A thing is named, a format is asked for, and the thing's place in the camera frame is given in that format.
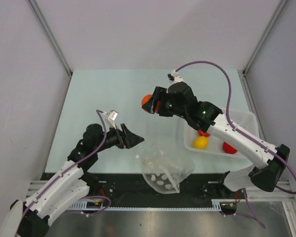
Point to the orange fake fruit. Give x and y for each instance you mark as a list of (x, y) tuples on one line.
[(150, 105)]

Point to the white perforated plastic basket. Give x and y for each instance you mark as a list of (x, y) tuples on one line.
[(245, 119)]

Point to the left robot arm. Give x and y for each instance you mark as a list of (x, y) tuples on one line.
[(73, 181)]

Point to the red fake fruit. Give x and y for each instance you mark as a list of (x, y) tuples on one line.
[(228, 149), (204, 134)]

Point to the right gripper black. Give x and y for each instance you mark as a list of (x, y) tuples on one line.
[(151, 105)]

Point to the yellow fake fruit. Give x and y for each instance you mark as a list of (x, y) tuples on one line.
[(200, 142)]

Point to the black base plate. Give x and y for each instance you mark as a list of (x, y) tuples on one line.
[(131, 190)]

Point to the left aluminium frame post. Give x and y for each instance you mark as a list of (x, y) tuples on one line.
[(38, 14)]

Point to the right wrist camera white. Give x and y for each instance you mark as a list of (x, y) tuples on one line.
[(174, 77)]

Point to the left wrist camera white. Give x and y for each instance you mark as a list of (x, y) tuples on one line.
[(110, 118)]

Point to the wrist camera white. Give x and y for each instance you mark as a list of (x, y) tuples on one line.
[(110, 118), (174, 77)]

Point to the clear polka dot zip bag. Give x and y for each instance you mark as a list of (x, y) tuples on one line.
[(164, 169)]

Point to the aluminium frame post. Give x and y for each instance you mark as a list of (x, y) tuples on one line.
[(276, 15), (38, 14)]

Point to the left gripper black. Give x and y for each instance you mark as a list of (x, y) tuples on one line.
[(126, 138)]

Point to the right aluminium side rail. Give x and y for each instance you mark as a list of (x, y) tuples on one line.
[(251, 102)]

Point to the right aluminium frame post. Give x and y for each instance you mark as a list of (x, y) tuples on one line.
[(276, 15)]

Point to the white slotted cable duct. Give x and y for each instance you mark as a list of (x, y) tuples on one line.
[(215, 206)]

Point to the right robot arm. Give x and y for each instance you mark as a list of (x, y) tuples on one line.
[(266, 169)]

